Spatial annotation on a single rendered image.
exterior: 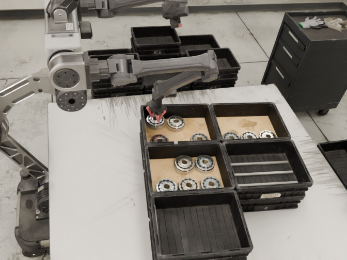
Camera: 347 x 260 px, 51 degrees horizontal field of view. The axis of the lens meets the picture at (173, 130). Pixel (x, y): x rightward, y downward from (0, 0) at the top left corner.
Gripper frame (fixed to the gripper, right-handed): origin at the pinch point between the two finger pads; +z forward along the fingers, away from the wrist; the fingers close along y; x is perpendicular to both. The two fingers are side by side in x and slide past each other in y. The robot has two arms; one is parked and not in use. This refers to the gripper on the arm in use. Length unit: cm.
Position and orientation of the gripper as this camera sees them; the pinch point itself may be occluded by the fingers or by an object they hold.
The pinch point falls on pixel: (155, 117)
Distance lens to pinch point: 201.7
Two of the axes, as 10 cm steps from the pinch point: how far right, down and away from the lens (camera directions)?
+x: -6.9, 4.5, -5.6
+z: -0.9, 7.2, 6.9
